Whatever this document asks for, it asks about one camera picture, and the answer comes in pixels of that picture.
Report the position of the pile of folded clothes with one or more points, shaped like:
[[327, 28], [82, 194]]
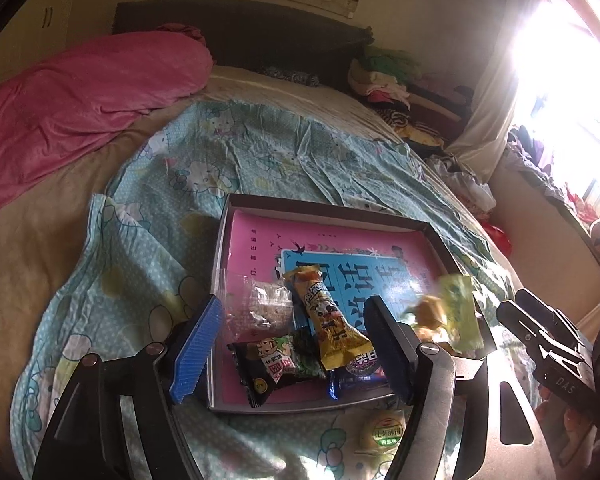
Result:
[[425, 110]]

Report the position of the black shallow cardboard box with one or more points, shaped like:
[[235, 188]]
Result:
[[330, 284]]

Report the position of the right hand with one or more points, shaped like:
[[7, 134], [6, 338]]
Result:
[[583, 448]]

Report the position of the cream curtain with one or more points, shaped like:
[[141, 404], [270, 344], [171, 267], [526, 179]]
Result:
[[481, 145]]

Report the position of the teal cartoon print blanket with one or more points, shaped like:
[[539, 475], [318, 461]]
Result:
[[147, 258]]

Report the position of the green yellow clear snack bag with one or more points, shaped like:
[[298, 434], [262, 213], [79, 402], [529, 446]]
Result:
[[448, 317]]

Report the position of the round green label snack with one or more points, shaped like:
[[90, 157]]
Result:
[[381, 431]]

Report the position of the dark bed headboard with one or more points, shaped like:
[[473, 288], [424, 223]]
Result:
[[255, 35]]

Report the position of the pink quilt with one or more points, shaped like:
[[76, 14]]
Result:
[[73, 103]]

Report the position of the clear round pastry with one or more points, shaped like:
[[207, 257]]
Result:
[[256, 309]]

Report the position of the blue Oreo cookie packet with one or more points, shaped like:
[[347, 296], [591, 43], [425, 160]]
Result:
[[362, 373]]

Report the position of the red plastic bag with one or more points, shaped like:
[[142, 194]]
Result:
[[498, 237]]

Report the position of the dark green bean snack packet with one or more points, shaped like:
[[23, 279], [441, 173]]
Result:
[[274, 363]]

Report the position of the yellow wafer snack packet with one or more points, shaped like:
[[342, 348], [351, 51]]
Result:
[[339, 342]]

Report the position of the cream wardrobe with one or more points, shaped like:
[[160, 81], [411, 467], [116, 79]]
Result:
[[37, 31]]

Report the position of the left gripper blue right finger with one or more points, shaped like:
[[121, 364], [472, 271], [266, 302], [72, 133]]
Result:
[[396, 354]]

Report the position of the pink and blue book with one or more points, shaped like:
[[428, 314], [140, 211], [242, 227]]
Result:
[[325, 279]]

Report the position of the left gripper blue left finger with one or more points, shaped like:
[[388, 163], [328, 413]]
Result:
[[190, 348]]

